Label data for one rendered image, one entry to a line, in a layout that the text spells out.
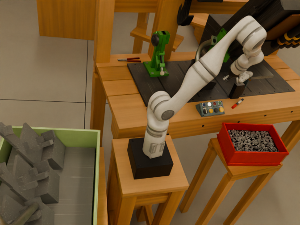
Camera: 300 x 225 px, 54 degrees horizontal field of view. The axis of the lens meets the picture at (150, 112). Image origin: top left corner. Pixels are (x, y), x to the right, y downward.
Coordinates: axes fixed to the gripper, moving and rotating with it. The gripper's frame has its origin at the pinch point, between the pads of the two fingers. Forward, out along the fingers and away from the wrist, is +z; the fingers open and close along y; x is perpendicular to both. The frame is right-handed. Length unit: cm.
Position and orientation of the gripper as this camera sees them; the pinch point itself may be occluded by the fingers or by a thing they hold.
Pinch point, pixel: (226, 79)
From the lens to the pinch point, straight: 171.8
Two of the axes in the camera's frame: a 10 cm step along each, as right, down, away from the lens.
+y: -8.1, 5.1, -2.8
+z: -1.5, 2.8, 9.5
